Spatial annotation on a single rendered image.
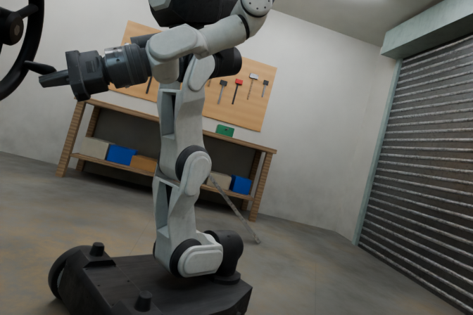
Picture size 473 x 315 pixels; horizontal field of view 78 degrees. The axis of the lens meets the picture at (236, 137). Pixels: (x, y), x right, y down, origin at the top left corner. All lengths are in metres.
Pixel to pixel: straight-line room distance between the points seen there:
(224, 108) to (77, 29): 2.05
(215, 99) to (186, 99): 2.92
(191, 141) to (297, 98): 3.22
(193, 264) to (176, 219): 0.18
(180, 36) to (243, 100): 3.27
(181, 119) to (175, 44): 0.38
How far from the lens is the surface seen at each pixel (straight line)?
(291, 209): 4.19
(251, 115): 3.93
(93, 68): 0.70
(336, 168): 4.36
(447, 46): 3.77
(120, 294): 1.08
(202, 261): 1.17
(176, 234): 1.11
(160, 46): 0.67
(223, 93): 3.90
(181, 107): 0.96
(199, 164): 1.01
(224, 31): 0.74
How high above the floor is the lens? 0.70
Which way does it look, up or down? 3 degrees up
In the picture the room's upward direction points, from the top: 15 degrees clockwise
